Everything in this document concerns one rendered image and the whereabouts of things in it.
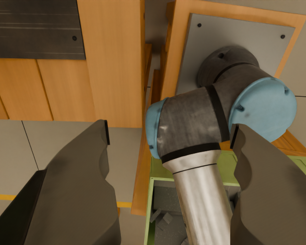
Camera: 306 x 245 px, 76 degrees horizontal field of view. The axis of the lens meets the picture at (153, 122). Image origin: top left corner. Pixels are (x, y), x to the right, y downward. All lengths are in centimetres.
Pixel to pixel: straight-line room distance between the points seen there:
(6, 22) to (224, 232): 62
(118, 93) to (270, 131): 37
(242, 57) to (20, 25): 51
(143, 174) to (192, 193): 54
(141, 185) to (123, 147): 92
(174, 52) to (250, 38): 18
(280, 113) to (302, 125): 163
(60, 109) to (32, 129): 136
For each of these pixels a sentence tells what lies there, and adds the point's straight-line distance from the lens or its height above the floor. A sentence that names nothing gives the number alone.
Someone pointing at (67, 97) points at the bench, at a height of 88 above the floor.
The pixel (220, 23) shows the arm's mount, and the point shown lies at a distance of 53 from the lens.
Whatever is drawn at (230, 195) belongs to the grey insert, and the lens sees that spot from 92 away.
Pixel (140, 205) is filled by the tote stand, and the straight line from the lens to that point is 104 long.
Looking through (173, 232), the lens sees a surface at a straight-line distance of 86.
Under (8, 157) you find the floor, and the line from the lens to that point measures 237.
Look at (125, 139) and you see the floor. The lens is 175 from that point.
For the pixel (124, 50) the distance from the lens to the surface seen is 51.
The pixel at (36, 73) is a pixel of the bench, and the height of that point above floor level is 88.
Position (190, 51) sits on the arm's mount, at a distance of 53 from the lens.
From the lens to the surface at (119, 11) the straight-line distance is 50.
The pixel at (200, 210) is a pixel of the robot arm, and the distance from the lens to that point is 36.
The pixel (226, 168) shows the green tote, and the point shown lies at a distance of 74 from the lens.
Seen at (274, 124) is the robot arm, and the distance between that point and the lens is 38.
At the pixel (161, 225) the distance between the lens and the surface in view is 84.
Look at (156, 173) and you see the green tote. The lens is 65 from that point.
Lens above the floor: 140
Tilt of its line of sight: 59 degrees down
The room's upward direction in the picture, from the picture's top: 176 degrees counter-clockwise
